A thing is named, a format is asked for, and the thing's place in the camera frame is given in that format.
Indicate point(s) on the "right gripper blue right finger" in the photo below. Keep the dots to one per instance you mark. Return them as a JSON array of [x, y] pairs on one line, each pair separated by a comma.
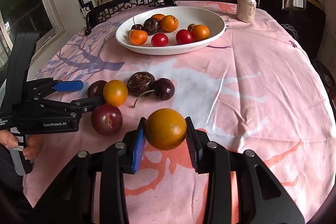
[[208, 157]]

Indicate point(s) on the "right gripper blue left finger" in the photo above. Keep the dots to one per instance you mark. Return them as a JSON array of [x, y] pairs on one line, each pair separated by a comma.
[[123, 157]]

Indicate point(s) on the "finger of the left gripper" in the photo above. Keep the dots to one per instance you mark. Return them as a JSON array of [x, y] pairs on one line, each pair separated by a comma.
[[74, 108], [41, 88]]

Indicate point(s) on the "dark red plum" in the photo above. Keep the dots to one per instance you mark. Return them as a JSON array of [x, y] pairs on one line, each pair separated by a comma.
[[106, 119]]

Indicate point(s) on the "yellow-orange plum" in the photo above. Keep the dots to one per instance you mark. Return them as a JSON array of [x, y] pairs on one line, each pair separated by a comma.
[[165, 129], [115, 93]]

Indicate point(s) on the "brown mottled passion fruit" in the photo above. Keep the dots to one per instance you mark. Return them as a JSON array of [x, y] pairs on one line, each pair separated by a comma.
[[139, 82]]

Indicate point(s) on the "dark purple cherry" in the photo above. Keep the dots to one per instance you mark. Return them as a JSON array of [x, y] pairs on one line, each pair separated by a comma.
[[163, 89]]

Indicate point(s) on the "red cherry tomato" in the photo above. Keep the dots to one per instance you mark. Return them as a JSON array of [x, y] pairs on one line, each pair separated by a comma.
[[159, 40]]

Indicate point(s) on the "large orange mandarin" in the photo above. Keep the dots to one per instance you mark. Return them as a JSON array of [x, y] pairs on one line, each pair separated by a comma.
[[169, 23]]

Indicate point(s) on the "person's left hand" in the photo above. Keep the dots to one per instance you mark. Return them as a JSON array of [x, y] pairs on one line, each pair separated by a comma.
[[33, 148]]

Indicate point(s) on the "white framed window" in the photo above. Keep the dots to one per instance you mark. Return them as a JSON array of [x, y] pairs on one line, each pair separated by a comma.
[[28, 15]]

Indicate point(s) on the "small mandarin in plate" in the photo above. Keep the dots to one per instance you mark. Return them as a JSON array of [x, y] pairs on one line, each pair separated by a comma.
[[138, 37]]

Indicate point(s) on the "red tomato in plate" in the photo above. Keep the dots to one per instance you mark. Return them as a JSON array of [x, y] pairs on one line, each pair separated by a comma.
[[184, 37]]

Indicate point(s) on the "white oval plate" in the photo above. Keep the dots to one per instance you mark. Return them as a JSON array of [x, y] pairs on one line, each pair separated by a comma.
[[185, 16]]

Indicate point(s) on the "dark carved wooden chair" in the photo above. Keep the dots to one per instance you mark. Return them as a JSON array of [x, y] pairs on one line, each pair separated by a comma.
[[102, 13]]

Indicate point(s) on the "beige drink can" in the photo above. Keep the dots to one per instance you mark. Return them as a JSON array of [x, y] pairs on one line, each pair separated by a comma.
[[246, 10]]

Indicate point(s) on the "dark wooden cabinet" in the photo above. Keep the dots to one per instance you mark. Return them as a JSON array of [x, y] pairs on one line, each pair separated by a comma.
[[303, 20]]

